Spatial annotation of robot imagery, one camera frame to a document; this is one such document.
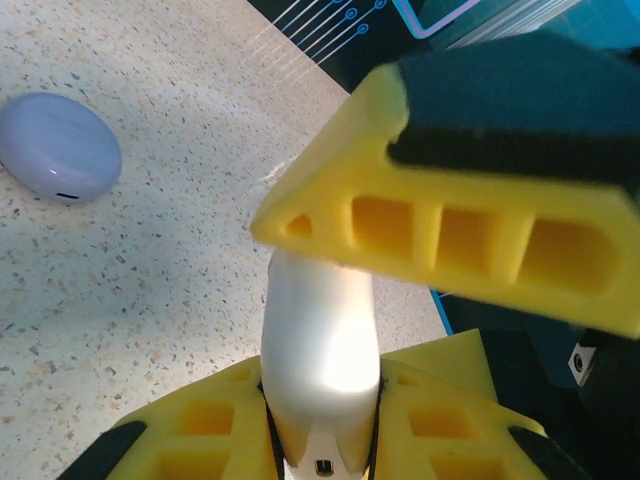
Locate round purple charging case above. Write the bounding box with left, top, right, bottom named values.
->
left=0, top=91, right=124, bottom=204

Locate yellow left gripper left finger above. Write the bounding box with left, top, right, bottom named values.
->
left=59, top=355, right=279, bottom=480

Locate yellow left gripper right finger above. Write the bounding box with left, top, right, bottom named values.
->
left=372, top=358, right=592, bottom=480

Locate white rounded rectangular charging case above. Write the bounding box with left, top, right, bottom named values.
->
left=259, top=249, right=386, bottom=476

